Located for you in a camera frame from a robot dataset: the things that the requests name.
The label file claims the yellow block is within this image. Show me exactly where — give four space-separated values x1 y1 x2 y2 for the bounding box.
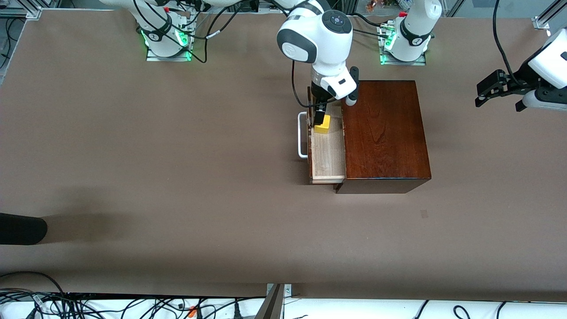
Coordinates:
314 114 332 135

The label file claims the wooden drawer with white handle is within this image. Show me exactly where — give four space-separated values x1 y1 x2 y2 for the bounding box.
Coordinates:
298 86 347 185

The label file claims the dark wooden drawer cabinet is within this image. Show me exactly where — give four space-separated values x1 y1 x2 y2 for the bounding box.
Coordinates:
334 80 432 194

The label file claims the white power strip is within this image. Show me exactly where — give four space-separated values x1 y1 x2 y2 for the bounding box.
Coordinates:
258 0 286 13

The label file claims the white lower shelf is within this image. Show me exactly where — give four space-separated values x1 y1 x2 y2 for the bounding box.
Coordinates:
0 296 567 319

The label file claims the dark angled metal bar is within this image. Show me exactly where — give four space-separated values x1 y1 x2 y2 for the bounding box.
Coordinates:
255 284 285 319

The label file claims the black cylindrical object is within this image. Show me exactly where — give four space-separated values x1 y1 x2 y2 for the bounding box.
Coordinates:
0 213 48 245

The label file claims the aluminium frame profile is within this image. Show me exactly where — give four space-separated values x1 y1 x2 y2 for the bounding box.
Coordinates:
0 5 43 19
533 0 567 30

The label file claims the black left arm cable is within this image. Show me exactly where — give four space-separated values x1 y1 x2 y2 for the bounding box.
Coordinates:
493 0 532 84

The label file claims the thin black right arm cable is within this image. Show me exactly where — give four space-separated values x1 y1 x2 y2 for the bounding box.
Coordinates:
291 60 328 109

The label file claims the short black table cable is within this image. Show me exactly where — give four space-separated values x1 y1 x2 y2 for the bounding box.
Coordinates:
353 12 390 28

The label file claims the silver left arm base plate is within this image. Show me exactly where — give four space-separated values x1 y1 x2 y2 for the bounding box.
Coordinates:
380 24 427 66

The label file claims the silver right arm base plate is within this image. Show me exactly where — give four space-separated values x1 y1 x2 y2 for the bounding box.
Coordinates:
146 42 194 62

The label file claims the silver metal bracket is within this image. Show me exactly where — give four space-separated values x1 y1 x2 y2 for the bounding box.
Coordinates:
266 284 293 306

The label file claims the black cable bundle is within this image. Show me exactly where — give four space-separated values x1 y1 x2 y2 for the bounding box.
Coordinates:
0 290 266 319

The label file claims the black looped cable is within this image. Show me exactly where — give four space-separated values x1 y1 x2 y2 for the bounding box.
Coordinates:
0 271 67 296

